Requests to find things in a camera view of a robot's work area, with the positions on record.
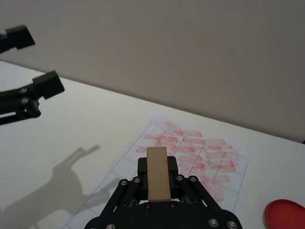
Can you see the white paper with red stamps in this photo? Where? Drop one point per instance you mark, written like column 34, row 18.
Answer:
column 214, row 167

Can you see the round red dish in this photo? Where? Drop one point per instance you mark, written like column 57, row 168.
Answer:
column 286, row 214

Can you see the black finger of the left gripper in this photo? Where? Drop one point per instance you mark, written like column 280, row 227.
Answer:
column 47, row 84
column 20, row 38

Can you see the tan wooden block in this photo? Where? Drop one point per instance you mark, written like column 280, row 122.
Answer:
column 158, row 174

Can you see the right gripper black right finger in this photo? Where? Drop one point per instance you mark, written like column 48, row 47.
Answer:
column 173, row 176

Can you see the white table cloth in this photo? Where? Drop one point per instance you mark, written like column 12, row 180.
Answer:
column 83, row 131

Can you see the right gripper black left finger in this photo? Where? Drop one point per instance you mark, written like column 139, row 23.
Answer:
column 142, row 176

